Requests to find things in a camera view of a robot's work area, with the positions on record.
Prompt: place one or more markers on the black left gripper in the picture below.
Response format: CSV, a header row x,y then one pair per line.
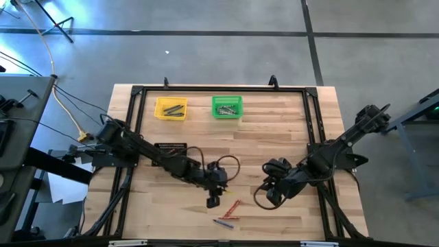
x,y
216,178

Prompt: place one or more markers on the black desk beam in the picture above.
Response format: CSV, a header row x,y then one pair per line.
x,y
58,166

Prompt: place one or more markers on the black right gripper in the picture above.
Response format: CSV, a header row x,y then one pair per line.
x,y
289,182

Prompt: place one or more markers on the grey crayon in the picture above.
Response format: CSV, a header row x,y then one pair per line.
x,y
229,113
229,107
221,108
224,111

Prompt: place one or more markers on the black frame clamp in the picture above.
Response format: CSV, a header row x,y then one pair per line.
x,y
166,83
273,82

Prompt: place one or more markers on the black table frame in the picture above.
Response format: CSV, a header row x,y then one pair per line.
x,y
223,89

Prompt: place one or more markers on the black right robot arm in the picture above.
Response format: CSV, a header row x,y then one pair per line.
x,y
343,144

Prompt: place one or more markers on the black floor stand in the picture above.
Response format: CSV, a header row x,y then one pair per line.
x,y
55,22

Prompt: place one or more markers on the grey metal table stand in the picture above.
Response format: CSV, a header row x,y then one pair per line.
x,y
409,164

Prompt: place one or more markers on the white paper sheet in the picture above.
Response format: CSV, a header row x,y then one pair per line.
x,y
65,188

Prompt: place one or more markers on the black device with green light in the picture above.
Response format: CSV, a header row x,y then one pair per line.
x,y
433,113

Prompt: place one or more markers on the black plastic basket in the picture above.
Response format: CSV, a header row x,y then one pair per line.
x,y
161,145

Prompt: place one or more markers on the white label strip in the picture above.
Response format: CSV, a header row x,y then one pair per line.
x,y
319,244
127,243

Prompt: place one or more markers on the grey side desk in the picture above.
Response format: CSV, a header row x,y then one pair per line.
x,y
24,137

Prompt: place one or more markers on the green plastic basket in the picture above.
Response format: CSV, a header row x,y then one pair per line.
x,y
214,103

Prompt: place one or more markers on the yellow plastic basket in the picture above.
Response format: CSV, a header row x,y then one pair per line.
x,y
159,116

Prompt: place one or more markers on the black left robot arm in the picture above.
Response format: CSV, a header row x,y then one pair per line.
x,y
154,154

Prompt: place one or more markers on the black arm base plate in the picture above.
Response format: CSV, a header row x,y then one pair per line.
x,y
103,162
358,160

